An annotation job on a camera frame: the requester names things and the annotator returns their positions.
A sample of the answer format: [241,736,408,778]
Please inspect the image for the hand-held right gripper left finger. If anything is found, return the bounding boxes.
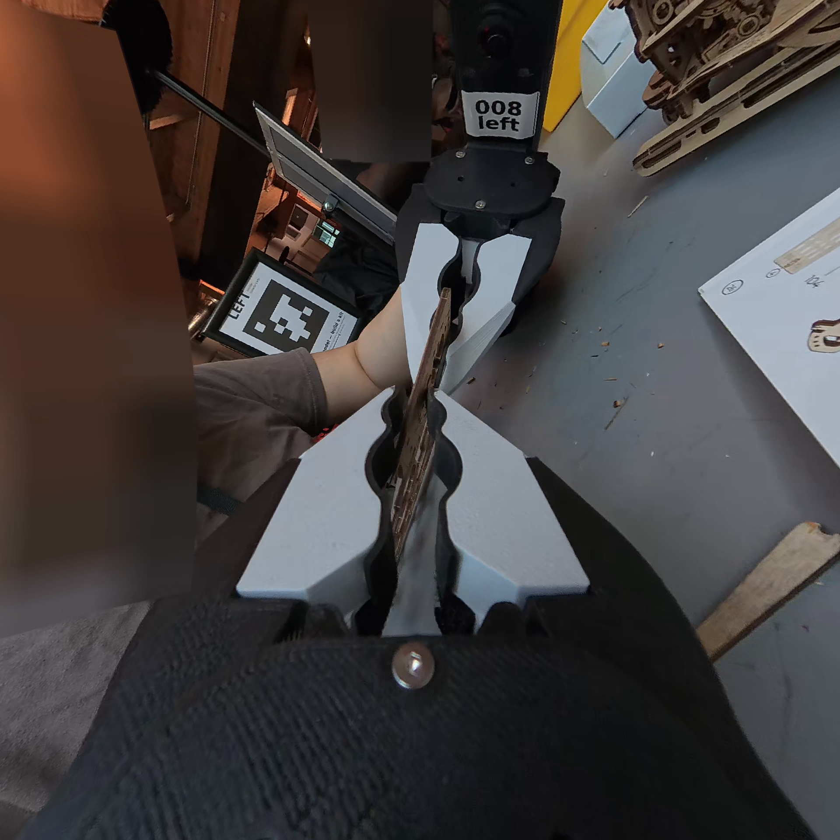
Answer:
[235,387,404,636]

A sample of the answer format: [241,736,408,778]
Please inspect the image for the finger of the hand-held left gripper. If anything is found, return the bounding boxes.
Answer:
[399,222,459,391]
[437,235,534,396]

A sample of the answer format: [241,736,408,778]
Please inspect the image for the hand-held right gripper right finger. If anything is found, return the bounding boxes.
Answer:
[430,388,590,636]

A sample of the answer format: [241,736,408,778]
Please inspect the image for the laser-cut wooden parts sheet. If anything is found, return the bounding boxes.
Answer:
[389,287,458,567]

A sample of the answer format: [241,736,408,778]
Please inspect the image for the pointed wooden stick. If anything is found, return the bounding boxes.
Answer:
[694,521,840,662]

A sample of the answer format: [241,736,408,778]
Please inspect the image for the person's left forearm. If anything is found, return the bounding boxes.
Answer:
[314,281,413,421]

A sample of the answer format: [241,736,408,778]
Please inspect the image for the assembled wooden model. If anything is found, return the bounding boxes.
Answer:
[607,0,840,179]

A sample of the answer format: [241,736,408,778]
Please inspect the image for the framed black white marker sign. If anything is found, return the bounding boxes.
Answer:
[199,248,363,361]

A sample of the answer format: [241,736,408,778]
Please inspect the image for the white cardboard box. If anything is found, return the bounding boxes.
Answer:
[581,5,658,140]

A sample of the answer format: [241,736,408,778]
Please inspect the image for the yellow plastic bin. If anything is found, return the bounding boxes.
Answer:
[539,0,610,133]

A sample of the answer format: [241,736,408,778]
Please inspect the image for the scattered wood chips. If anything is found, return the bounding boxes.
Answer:
[525,193,673,434]

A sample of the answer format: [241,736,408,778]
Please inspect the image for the black metal rod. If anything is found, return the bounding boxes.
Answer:
[152,67,271,157]

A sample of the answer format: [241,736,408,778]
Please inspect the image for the white instruction booklet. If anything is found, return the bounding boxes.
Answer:
[697,189,840,471]

